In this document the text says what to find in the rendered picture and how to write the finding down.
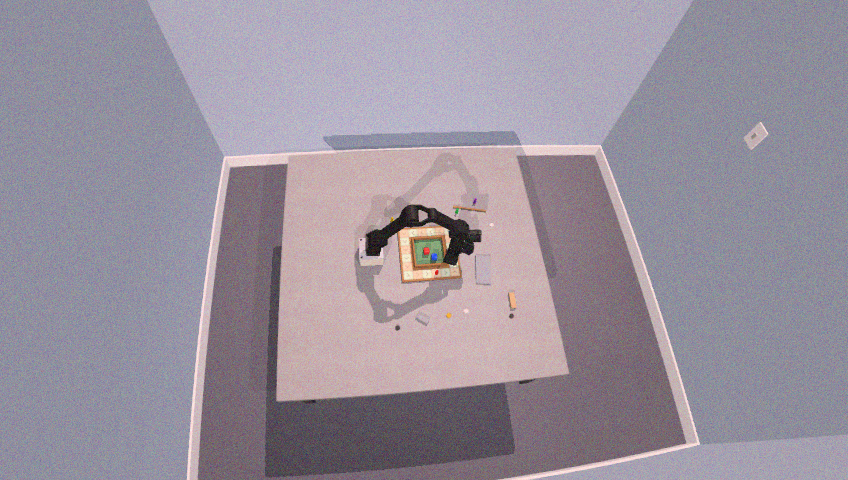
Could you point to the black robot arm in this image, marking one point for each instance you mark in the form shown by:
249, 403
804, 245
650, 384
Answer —
409, 217

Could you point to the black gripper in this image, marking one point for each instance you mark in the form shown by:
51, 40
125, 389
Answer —
452, 254

